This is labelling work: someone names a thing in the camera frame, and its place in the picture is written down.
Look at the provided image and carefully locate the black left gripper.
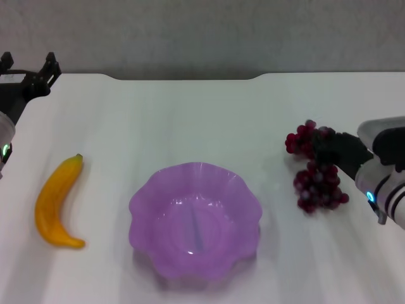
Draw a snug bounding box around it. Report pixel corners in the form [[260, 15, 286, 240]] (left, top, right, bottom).
[[0, 52, 62, 124]]

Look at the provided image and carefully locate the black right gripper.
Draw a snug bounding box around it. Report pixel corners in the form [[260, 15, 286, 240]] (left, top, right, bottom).
[[311, 128, 375, 183]]

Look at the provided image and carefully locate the red grape bunch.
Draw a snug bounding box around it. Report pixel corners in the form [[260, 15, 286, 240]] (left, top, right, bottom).
[[284, 119, 351, 213]]

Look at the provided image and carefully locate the yellow banana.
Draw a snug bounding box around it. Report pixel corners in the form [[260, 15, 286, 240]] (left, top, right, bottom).
[[34, 153, 86, 250]]

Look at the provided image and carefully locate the purple wavy plastic plate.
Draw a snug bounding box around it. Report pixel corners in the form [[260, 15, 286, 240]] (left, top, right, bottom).
[[128, 161, 263, 282]]

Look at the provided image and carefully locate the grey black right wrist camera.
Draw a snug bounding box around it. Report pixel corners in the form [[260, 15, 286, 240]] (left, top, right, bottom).
[[357, 116, 405, 174]]

